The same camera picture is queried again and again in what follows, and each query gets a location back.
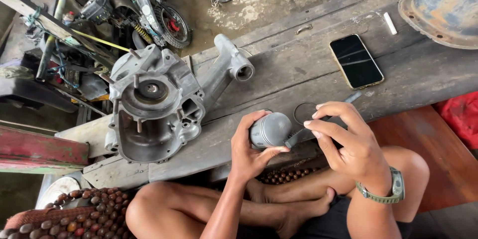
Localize weathered wooden beam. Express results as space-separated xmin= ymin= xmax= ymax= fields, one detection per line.
xmin=0 ymin=0 xmax=117 ymax=69

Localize brown wooden bench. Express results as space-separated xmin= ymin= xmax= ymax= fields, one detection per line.
xmin=367 ymin=105 xmax=478 ymax=214

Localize yellow strap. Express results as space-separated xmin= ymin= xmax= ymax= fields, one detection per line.
xmin=70 ymin=28 xmax=132 ymax=53

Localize grey metal blade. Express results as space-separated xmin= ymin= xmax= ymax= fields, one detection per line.
xmin=283 ymin=91 xmax=363 ymax=149

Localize green bamboo pole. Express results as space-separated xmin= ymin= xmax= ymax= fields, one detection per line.
xmin=35 ymin=0 xmax=76 ymax=80

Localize grey metal piston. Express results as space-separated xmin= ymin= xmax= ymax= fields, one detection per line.
xmin=249 ymin=112 xmax=293 ymax=149

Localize thin metal piston ring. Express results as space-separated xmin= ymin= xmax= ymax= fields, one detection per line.
xmin=293 ymin=102 xmax=318 ymax=126

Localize wooden bead seat mat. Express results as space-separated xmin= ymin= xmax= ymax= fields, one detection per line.
xmin=0 ymin=166 xmax=322 ymax=239

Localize person's left hand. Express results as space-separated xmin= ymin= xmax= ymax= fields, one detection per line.
xmin=230 ymin=109 xmax=291 ymax=184

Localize white round disc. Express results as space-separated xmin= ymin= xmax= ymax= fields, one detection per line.
xmin=35 ymin=176 xmax=81 ymax=210

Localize person's leg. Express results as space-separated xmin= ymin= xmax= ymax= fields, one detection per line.
xmin=244 ymin=146 xmax=431 ymax=225
xmin=125 ymin=181 xmax=337 ymax=239

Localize person's left leg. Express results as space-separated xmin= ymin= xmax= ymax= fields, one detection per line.
xmin=125 ymin=181 xmax=337 ymax=239

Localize dismantled motorcycle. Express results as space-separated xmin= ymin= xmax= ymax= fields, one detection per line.
xmin=78 ymin=0 xmax=193 ymax=50

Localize rusty blue metal cover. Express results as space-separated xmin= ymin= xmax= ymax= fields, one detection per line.
xmin=397 ymin=0 xmax=478 ymax=50

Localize red plastic bag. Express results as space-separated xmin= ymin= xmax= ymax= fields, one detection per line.
xmin=434 ymin=91 xmax=478 ymax=151

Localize black shorts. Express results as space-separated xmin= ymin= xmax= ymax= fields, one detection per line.
xmin=235 ymin=194 xmax=414 ymax=239

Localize person's right leg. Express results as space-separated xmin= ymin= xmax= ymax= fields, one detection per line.
xmin=244 ymin=146 xmax=431 ymax=225

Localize red painted wooden plank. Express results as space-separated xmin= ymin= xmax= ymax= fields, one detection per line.
xmin=0 ymin=125 xmax=90 ymax=175

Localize white chalk stick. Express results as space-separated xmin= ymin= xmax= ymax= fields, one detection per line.
xmin=383 ymin=12 xmax=398 ymax=36

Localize aluminium engine crankcase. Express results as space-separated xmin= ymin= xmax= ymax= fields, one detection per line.
xmin=104 ymin=33 xmax=256 ymax=164

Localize black smartphone with gold frame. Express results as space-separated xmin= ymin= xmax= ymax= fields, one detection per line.
xmin=329 ymin=33 xmax=385 ymax=91

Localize person's right hand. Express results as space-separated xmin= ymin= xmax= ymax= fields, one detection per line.
xmin=303 ymin=101 xmax=392 ymax=187

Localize green wristwatch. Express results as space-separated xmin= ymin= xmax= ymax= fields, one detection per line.
xmin=355 ymin=167 xmax=406 ymax=205

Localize heap of workshop clutter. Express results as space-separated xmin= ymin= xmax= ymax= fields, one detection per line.
xmin=0 ymin=6 xmax=113 ymax=116

